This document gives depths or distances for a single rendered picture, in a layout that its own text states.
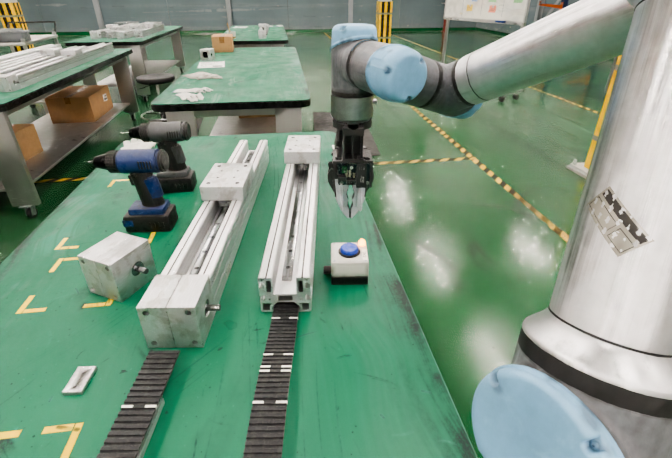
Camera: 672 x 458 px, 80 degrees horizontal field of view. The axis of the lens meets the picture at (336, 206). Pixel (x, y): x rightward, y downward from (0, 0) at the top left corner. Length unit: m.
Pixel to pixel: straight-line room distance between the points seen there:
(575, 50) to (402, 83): 0.21
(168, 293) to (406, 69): 0.54
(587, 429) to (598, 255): 0.11
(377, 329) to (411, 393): 0.14
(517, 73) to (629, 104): 0.27
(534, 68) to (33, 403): 0.87
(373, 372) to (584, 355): 0.45
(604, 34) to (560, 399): 0.38
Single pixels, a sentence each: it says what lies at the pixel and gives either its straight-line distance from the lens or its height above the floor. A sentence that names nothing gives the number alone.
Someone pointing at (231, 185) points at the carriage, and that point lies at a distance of 1.07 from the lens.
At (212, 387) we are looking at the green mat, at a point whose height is 0.78.
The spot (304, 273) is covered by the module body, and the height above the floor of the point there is 0.86.
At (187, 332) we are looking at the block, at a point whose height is 0.82.
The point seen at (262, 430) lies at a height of 0.81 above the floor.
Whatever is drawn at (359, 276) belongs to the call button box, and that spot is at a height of 0.80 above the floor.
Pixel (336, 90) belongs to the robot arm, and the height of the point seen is 1.20.
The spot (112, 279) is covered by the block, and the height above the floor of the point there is 0.84.
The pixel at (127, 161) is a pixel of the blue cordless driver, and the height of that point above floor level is 0.98.
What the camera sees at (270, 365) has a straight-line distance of 0.71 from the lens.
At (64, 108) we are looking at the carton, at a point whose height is 0.36.
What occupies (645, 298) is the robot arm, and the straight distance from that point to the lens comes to 0.34.
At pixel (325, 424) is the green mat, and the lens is 0.68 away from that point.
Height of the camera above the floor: 1.35
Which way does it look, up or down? 28 degrees down
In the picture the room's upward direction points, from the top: straight up
